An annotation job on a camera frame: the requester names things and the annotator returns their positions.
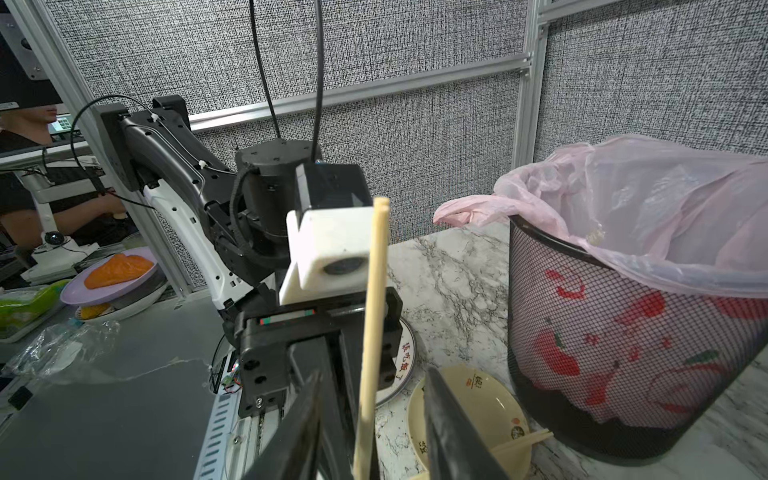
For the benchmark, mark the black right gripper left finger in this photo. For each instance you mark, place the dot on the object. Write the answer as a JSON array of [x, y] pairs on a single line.
[[292, 453]]

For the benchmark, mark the black mesh trash bin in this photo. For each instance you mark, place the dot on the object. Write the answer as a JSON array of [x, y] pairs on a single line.
[[617, 370]]

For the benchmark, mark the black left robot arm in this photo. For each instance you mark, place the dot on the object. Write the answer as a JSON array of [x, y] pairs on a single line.
[[282, 241]]

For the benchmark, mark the pink plastic trash bag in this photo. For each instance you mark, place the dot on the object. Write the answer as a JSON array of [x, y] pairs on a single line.
[[668, 216]]

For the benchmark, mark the pair wooden chopsticks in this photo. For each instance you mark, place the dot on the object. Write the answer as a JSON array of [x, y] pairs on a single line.
[[372, 341], [510, 455]]

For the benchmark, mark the purple plate with orange food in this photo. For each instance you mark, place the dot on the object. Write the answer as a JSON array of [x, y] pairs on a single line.
[[111, 278]]

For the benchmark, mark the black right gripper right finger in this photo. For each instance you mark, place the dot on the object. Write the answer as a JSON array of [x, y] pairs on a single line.
[[454, 447]]

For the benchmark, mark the cream small plate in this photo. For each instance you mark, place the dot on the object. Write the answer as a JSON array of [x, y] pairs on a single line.
[[488, 404]]

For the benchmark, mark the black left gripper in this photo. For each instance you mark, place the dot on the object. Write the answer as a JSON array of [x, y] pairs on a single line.
[[279, 347]]

